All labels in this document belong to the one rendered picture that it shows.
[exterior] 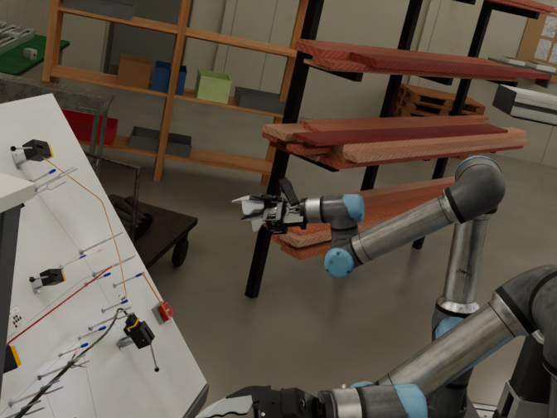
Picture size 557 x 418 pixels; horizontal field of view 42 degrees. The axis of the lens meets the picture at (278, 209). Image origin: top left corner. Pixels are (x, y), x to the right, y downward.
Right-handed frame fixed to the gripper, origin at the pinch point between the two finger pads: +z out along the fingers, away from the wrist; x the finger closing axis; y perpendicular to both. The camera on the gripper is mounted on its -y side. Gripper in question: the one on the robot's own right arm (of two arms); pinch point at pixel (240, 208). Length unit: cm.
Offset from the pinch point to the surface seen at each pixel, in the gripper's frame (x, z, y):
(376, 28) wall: 581, 97, -753
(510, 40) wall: 662, -96, -782
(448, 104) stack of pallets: 642, -4, -640
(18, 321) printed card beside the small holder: -28, 37, 49
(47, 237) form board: -22, 43, 22
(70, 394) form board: -10, 30, 60
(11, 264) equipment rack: -93, -13, 75
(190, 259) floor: 262, 151, -150
